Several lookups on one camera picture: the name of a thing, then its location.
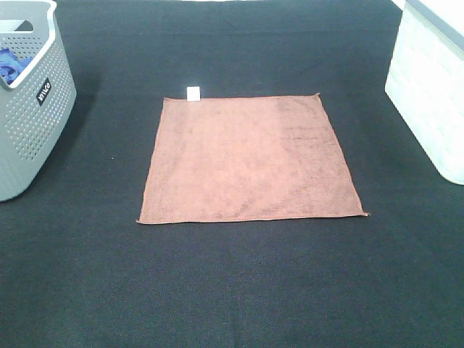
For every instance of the brown microfibre towel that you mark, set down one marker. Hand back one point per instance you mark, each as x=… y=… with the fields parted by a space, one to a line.
x=241 y=159

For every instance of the white towel label tag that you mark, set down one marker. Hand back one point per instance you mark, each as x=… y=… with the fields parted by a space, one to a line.
x=193 y=94

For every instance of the grey perforated laundry basket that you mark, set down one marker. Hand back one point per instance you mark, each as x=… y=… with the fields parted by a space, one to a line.
x=36 y=106

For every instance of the white woven storage basket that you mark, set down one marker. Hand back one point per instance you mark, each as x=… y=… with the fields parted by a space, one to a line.
x=425 y=81

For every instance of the blue cloth in basket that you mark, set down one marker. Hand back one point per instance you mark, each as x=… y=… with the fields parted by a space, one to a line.
x=11 y=66

